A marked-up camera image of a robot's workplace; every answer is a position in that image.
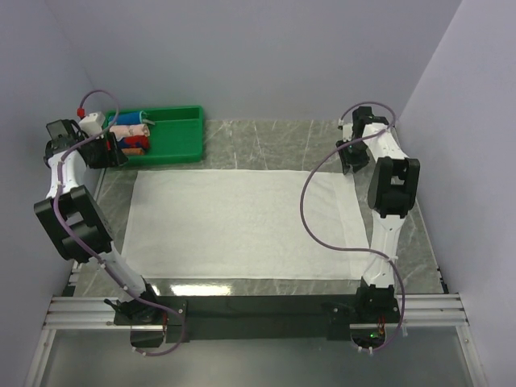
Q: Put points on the pink rolled towel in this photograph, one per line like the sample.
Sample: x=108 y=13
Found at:
x=123 y=131

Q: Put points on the white towel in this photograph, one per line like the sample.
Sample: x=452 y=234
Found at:
x=230 y=224

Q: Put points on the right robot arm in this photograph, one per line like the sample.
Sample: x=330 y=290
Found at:
x=391 y=196

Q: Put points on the black base bar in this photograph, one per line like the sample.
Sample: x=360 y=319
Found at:
x=180 y=319

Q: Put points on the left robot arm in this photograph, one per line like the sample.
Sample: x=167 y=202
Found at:
x=75 y=223

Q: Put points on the orange rolled towel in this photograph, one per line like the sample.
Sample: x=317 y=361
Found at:
x=134 y=152

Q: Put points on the red blue rolled towel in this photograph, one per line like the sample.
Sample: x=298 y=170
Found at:
x=136 y=141

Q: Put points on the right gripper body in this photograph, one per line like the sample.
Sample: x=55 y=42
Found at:
x=355 y=155

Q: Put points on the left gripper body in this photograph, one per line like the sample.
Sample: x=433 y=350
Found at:
x=100 y=155

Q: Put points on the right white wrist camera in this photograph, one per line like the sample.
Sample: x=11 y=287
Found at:
x=346 y=129

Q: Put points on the green plastic tray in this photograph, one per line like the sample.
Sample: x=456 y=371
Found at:
x=176 y=138

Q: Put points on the aluminium rail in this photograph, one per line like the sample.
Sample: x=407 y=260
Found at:
x=421 y=310

